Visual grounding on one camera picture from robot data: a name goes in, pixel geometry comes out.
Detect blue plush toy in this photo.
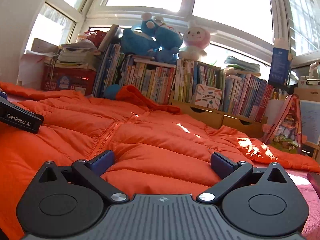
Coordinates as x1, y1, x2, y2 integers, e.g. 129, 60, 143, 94
121, 12, 160, 58

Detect dark blue box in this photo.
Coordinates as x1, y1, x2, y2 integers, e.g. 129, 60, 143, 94
268, 47, 292, 85

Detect stack of magazines and papers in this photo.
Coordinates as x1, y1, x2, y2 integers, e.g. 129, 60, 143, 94
44, 41, 100, 72

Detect pink bunny print blanket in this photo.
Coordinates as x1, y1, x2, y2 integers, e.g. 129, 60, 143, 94
285, 166, 320, 240

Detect pink and white bunny plush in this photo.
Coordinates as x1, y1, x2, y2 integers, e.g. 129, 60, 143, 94
178, 20, 218, 60

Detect white printed box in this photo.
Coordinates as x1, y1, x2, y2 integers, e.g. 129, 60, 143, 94
194, 84, 223, 110

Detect white cardboard sheet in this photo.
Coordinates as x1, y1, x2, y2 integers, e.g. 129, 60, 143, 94
265, 99, 288, 125

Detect row of pink spine books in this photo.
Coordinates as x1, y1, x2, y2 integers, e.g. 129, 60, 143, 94
222, 74, 275, 123

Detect white printed paper sheet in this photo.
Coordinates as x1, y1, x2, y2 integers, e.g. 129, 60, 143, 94
299, 99, 320, 146

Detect red plastic basket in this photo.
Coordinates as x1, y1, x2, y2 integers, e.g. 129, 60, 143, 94
84, 30, 107, 48

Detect red plastic crate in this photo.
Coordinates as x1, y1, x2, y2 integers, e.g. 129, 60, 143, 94
41, 65, 97, 96

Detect row of colourful children's books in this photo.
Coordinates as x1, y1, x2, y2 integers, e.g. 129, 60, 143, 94
117, 55, 225, 112

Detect stack of green folders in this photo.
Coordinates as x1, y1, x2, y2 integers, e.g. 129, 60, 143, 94
224, 56, 261, 75

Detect dark red box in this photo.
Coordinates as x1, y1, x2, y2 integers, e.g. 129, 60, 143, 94
306, 171, 320, 193

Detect brown cardboard box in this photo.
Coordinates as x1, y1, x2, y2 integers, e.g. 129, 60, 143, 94
294, 87, 320, 103

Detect orange puffer jacket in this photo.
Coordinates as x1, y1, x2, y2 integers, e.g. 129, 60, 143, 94
0, 81, 320, 240

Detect white paper sheets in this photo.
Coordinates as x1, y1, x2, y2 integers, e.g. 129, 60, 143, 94
17, 51, 45, 87

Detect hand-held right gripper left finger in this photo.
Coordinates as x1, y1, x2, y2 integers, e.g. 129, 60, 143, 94
35, 150, 129, 204

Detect blue ball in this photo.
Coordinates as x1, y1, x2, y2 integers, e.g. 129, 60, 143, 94
104, 84, 123, 100

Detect white window frame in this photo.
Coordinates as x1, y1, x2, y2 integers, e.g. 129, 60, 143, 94
25, 0, 320, 63

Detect white plastic pipe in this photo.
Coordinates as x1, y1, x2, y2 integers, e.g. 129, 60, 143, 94
299, 62, 320, 85

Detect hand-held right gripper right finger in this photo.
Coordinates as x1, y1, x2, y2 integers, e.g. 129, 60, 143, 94
196, 152, 292, 203

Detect wooden drawer organizer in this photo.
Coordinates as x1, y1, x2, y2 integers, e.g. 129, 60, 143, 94
171, 99, 268, 138

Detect row of tall blue books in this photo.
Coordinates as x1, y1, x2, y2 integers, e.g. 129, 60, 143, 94
92, 42, 125, 98

